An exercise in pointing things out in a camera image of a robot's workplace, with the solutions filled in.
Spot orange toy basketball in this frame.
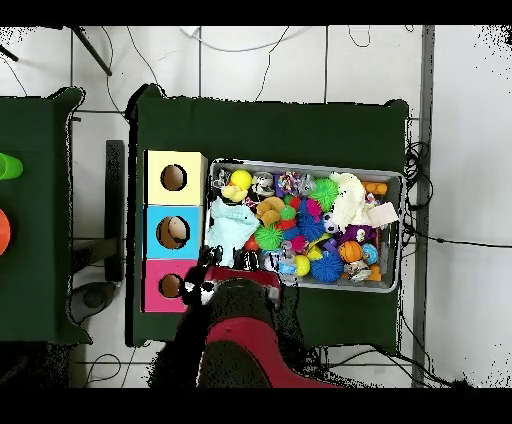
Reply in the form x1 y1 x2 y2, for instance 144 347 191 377
338 240 364 265

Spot silver soda can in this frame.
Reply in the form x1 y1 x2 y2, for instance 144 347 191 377
251 171 276 198

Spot dark green table cloth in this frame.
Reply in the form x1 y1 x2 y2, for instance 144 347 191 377
0 86 85 345
126 83 411 353

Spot blue spiky ball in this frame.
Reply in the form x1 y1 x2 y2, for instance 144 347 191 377
310 251 345 284

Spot green cup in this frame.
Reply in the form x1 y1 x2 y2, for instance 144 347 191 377
0 151 25 181

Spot wooden box with three holes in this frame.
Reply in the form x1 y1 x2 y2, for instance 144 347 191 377
142 149 209 314

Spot orange round object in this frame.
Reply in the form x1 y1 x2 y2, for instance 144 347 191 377
0 207 13 257

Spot cream knitted cloth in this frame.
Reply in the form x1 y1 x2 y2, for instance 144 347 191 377
329 171 377 233

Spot mint green cloth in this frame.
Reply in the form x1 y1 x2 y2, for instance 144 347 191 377
206 196 261 269

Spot brown plush toy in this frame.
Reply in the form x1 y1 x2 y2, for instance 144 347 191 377
255 195 288 227

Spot green spiky ball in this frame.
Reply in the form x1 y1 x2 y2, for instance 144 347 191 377
310 177 340 211

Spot yellow ball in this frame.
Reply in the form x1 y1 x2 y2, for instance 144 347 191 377
230 168 254 191

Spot plain wooden block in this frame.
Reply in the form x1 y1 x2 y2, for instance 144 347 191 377
366 202 400 229

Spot yellow rubber duck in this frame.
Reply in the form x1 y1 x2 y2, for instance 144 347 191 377
220 183 251 205

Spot black tripod leg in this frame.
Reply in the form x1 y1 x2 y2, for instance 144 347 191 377
67 25 113 77

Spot clear mesh bin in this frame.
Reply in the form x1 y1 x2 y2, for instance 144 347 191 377
202 157 405 295

